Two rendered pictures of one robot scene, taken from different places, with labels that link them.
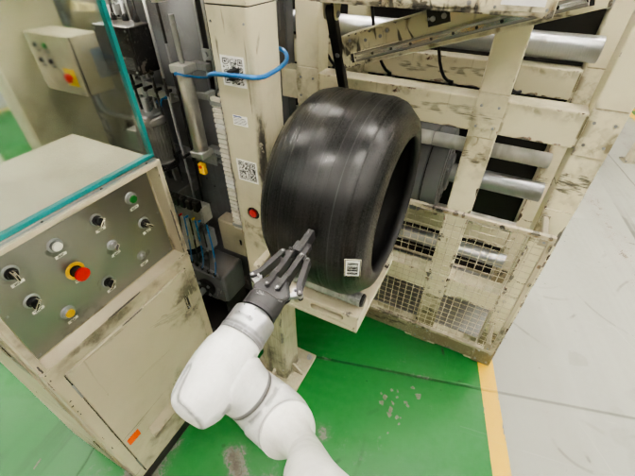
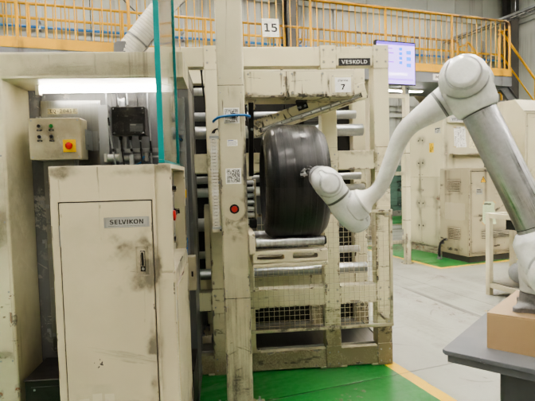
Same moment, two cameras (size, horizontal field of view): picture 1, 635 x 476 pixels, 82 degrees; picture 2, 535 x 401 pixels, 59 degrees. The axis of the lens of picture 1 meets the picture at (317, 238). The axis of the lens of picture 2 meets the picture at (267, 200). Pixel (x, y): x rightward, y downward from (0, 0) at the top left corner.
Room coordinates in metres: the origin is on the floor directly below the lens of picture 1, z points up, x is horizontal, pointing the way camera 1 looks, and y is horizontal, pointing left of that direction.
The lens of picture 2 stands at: (-1.03, 1.29, 1.22)
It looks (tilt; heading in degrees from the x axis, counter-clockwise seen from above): 3 degrees down; 328
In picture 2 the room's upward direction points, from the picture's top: 2 degrees counter-clockwise
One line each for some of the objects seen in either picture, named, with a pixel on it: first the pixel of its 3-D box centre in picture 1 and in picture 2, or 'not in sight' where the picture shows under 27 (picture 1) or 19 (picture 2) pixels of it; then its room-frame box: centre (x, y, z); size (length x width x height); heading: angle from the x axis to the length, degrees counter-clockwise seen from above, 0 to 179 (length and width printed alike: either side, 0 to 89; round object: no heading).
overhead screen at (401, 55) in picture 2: not in sight; (395, 63); (3.24, -3.36, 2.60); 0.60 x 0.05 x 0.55; 78
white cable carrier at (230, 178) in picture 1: (233, 168); (216, 182); (1.06, 0.28, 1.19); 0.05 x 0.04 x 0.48; 153
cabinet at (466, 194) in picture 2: not in sight; (480, 212); (2.92, -4.67, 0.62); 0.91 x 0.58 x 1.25; 78
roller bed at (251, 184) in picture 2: not in sight; (239, 204); (1.39, -0.03, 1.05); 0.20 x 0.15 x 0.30; 63
